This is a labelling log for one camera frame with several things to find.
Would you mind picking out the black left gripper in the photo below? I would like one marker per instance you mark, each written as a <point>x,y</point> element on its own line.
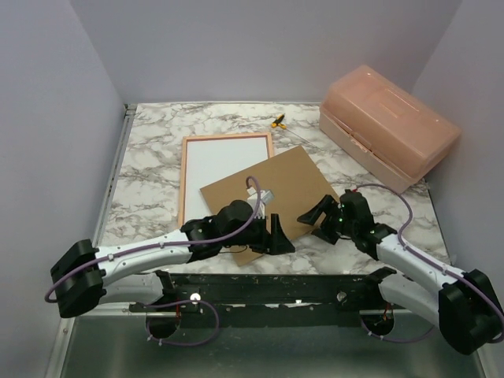
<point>275,242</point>

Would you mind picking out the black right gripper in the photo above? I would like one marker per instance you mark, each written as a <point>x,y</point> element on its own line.
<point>329,205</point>

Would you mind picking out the brown frame backing board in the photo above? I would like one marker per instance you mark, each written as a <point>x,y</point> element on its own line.
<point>295,181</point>

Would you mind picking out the landscape photo print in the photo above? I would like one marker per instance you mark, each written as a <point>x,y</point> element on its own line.
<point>212,165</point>

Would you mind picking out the pink wooden picture frame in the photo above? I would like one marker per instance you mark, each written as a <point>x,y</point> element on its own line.
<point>183,177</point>

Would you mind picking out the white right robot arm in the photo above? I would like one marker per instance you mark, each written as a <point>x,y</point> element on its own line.
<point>462,305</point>

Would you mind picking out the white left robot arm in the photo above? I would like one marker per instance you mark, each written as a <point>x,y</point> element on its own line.
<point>82,278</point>

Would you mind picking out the pink translucent plastic box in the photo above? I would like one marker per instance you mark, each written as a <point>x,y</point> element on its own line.
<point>386,130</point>

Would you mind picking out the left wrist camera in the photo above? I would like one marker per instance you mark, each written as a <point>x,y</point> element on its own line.
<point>259,200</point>

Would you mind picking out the yellow black T-handle hex key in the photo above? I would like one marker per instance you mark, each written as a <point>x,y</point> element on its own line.
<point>281,128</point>

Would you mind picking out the aluminium extrusion frame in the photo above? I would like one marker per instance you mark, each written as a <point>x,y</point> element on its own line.
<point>84,150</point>

